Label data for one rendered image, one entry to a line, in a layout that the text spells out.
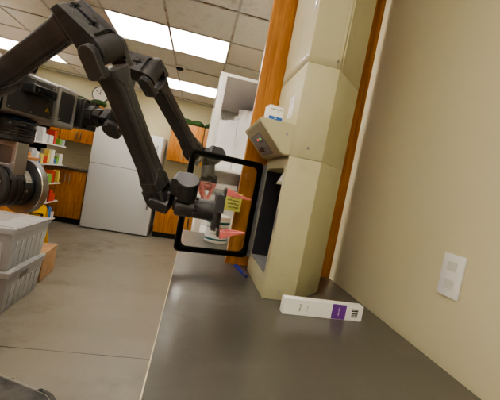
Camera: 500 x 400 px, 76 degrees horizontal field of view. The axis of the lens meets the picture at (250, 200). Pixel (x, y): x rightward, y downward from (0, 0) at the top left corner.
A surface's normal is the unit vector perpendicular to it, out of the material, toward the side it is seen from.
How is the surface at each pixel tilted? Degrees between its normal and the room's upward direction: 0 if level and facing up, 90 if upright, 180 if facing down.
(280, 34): 90
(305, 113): 90
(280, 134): 90
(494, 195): 90
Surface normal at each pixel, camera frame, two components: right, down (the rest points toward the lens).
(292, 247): 0.16, 0.08
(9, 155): -0.22, 0.01
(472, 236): -0.97, -0.18
